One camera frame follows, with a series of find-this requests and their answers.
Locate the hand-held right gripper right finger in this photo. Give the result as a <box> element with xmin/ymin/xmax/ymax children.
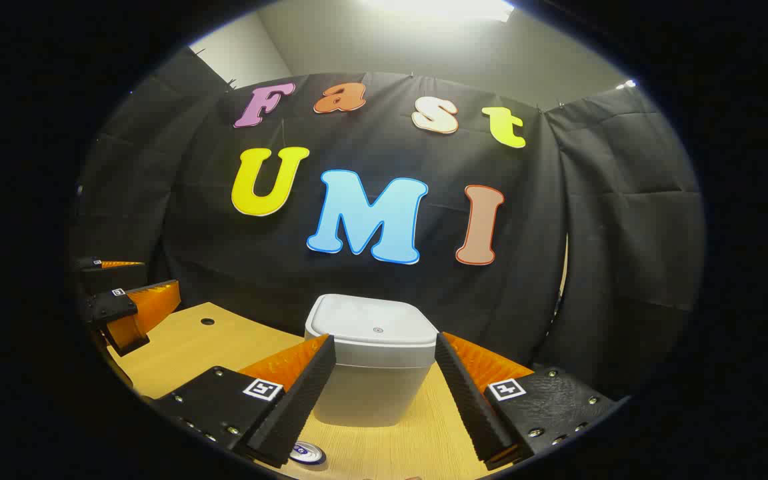
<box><xmin>434</xmin><ymin>331</ymin><xmax>630</xmax><ymax>471</ymax></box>

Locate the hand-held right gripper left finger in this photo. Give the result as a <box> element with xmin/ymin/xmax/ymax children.
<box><xmin>147</xmin><ymin>333</ymin><xmax>338</xmax><ymax>469</ymax></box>

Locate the silver blue pop can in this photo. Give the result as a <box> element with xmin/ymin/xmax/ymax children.
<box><xmin>289</xmin><ymin>441</ymin><xmax>327</xmax><ymax>466</ymax></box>

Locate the grey desktop garbage bin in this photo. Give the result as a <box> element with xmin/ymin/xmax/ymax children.
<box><xmin>304</xmin><ymin>293</ymin><xmax>440</xmax><ymax>429</ymax></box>

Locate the wooden desktop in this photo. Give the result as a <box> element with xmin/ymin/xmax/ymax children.
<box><xmin>105</xmin><ymin>301</ymin><xmax>538</xmax><ymax>480</ymax></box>

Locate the black backdrop cloth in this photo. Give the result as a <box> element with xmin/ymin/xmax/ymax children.
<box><xmin>67</xmin><ymin>47</ymin><xmax>708</xmax><ymax>401</ymax></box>

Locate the ceiling light panel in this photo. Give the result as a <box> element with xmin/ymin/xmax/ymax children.
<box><xmin>364</xmin><ymin>0</ymin><xmax>515</xmax><ymax>22</ymax></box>

